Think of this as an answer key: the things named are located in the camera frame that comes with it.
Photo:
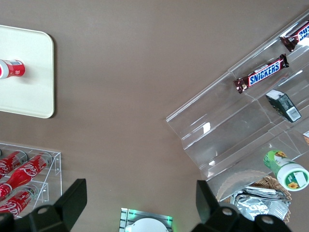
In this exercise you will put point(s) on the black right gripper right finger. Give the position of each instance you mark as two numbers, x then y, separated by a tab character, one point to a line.
210	212

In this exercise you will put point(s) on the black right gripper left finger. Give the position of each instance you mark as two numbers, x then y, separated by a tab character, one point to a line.
70	207

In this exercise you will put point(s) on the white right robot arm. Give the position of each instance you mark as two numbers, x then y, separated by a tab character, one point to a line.
147	226

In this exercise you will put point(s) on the light wicker basket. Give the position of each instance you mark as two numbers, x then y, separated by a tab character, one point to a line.
265	181

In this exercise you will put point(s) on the cream plastic tray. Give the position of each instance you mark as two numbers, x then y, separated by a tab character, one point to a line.
36	96

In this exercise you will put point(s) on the clear acrylic bottle rack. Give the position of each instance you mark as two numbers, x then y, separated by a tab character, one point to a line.
57	166

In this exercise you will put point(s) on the silver foil packet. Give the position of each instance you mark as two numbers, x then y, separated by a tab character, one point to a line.
258	204

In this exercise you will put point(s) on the red cola bottle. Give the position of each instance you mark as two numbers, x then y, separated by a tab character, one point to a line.
12	162
30	168
17	201

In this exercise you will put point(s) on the green bottle white cap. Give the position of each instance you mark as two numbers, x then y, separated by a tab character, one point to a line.
287	169

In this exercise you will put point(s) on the clear acrylic stepped display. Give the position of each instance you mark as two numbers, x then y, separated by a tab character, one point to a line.
217	120

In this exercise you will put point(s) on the white orange carton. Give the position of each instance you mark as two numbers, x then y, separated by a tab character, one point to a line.
306	138

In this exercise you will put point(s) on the red white yogurt cup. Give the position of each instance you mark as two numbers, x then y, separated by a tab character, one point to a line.
14	69

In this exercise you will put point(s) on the brown Snickers bar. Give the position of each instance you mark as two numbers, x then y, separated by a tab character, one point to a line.
295	38
263	72

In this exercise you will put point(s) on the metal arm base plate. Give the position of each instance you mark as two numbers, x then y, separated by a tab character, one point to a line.
125	213

